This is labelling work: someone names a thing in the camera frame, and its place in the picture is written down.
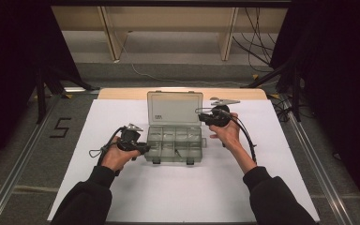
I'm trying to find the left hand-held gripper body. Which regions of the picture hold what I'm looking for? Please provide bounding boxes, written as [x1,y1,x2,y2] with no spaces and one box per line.
[116,123,144,153]

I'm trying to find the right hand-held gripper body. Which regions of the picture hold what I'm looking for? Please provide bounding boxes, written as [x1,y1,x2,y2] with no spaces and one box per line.
[209,97,241,128]

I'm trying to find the grey transparent compartment box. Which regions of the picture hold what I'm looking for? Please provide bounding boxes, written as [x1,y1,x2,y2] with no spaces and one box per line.
[143,90,207,166]

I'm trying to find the person's right hand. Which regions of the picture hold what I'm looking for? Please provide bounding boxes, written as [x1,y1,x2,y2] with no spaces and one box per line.
[208,112,244,151]

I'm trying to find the person's left hand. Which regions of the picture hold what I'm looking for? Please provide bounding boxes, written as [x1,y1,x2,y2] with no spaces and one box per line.
[100,143,142,172]

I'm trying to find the white table sheet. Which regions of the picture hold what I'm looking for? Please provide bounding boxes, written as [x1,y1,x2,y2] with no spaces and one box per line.
[47,98,321,223]

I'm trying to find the black metal stand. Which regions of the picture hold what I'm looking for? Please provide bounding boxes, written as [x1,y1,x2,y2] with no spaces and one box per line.
[35,64,101,125]
[246,59,304,123]

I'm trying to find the light wooden shelf unit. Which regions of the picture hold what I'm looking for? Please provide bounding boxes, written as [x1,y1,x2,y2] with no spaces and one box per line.
[51,6,289,62]

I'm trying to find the black curtain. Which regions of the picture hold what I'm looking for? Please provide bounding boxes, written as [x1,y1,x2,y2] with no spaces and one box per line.
[0,0,83,176]
[269,0,360,218]

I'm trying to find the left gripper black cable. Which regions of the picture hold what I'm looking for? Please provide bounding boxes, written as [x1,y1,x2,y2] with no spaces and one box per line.
[88,126,128,167]

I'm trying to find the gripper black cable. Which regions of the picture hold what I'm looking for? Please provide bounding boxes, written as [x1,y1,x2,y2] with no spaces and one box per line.
[195,107,259,164]
[88,126,128,167]

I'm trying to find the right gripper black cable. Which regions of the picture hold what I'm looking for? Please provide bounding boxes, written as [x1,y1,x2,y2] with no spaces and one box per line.
[195,107,259,164]

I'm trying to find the black floor cables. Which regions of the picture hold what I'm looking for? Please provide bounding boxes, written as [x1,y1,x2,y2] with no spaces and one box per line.
[273,95,296,124]

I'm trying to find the white floor cable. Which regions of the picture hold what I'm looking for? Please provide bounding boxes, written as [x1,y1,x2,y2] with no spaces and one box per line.
[113,31,251,87]

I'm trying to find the bundle of black cables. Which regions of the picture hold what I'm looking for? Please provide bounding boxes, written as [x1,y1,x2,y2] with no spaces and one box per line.
[232,7,278,73]

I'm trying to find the aluminium floor rail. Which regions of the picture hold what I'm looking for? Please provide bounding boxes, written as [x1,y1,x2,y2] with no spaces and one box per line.
[284,107,354,225]
[0,93,64,225]

